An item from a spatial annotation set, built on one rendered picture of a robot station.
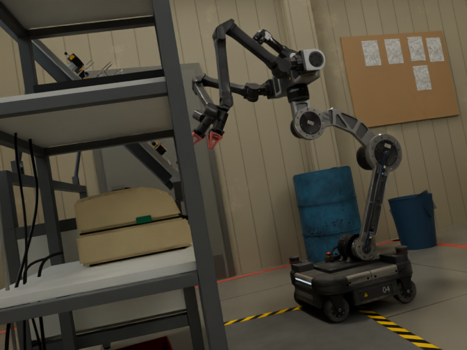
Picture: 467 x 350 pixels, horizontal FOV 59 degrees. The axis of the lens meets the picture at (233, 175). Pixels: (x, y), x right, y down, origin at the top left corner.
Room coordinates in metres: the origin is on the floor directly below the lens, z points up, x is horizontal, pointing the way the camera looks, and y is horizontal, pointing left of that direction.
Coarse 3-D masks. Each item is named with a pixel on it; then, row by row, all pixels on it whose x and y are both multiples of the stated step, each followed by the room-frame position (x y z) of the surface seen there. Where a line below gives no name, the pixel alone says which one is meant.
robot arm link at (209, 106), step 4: (228, 100) 2.09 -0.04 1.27; (208, 104) 2.09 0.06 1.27; (212, 104) 2.10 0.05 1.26; (224, 104) 2.09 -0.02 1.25; (228, 104) 2.09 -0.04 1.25; (204, 108) 2.13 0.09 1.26; (208, 108) 2.08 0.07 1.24; (212, 108) 2.09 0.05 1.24; (216, 108) 2.10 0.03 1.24; (220, 108) 2.12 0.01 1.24; (224, 108) 2.09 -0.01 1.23; (228, 108) 2.10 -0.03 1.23; (204, 112) 2.08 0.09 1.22; (208, 112) 2.08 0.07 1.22; (212, 112) 2.08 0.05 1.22; (208, 116) 2.10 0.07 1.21; (212, 116) 2.09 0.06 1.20
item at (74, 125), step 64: (0, 0) 1.13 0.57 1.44; (64, 0) 1.19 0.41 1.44; (128, 0) 1.25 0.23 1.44; (0, 128) 0.99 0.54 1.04; (64, 128) 1.11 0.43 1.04; (128, 128) 1.25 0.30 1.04; (192, 192) 0.84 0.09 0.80; (192, 256) 0.95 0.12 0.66; (0, 320) 0.79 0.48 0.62; (64, 320) 1.32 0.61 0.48
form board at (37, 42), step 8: (32, 40) 1.43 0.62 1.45; (40, 48) 1.41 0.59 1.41; (48, 56) 1.48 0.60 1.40; (56, 56) 1.41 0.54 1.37; (56, 64) 1.47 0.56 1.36; (64, 64) 1.42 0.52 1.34; (64, 72) 1.54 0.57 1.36; (72, 72) 1.42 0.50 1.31; (72, 80) 1.52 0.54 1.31; (144, 144) 1.45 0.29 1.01; (152, 152) 1.45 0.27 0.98; (160, 160) 1.45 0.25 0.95; (168, 168) 1.46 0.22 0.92; (176, 176) 1.46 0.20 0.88
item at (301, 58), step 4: (300, 52) 2.23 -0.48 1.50; (296, 56) 2.23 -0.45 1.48; (300, 56) 2.23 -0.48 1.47; (292, 60) 2.22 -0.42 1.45; (296, 60) 2.22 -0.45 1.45; (300, 60) 2.22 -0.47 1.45; (304, 60) 2.23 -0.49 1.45; (292, 64) 2.22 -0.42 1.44; (296, 64) 2.23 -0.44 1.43; (300, 64) 2.23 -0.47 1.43; (304, 64) 2.23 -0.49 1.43; (292, 68) 2.24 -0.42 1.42; (296, 68) 2.24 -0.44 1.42; (300, 68) 2.24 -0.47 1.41; (304, 68) 2.23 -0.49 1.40; (300, 72) 2.27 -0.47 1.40
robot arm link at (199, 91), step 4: (196, 76) 2.68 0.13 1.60; (196, 80) 2.64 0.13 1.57; (200, 80) 2.65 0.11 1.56; (196, 84) 2.65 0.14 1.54; (200, 84) 2.66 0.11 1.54; (196, 88) 2.64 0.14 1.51; (200, 88) 2.63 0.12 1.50; (196, 92) 2.66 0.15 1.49; (200, 92) 2.60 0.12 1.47; (204, 92) 2.60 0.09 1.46; (200, 96) 2.59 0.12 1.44; (204, 96) 2.57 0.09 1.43; (208, 96) 2.58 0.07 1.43; (204, 100) 2.54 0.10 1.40; (208, 100) 2.54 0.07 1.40; (204, 104) 2.54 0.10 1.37
